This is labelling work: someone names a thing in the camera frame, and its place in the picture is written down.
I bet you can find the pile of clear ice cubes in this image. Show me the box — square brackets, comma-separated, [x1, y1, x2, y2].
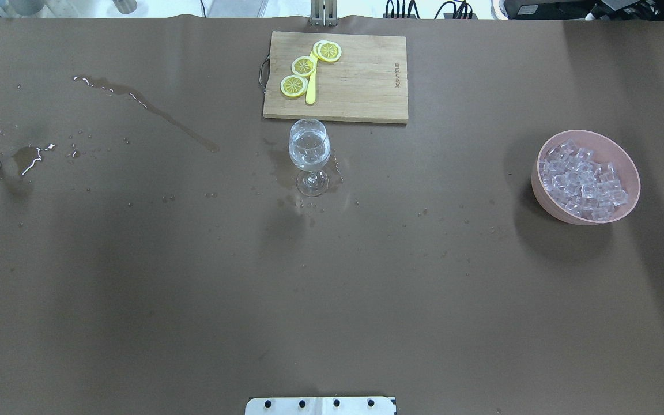
[537, 139, 629, 222]

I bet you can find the lemon slice middle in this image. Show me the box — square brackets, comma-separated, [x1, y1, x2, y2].
[290, 55, 317, 78]

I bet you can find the lemon slice right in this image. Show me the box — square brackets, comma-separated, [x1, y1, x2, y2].
[312, 40, 342, 62]

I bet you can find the pink bowl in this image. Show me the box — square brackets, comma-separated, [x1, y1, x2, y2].
[531, 130, 641, 225]

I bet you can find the yellow plastic knife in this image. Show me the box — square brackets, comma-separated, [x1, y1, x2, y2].
[305, 52, 318, 105]

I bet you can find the wooden cutting board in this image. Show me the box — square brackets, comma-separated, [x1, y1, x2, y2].
[263, 31, 409, 124]

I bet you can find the lemon slice left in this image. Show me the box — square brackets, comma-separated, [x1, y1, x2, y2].
[279, 74, 308, 98]

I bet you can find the clear wine glass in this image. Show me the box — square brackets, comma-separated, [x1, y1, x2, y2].
[288, 118, 330, 197]

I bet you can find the aluminium frame post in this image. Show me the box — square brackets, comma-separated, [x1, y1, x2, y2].
[309, 0, 339, 27]

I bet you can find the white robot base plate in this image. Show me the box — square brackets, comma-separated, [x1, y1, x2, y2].
[244, 396, 398, 414]

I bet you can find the lemon slice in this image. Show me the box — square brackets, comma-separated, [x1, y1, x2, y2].
[290, 55, 317, 78]
[312, 40, 342, 62]
[279, 74, 308, 98]

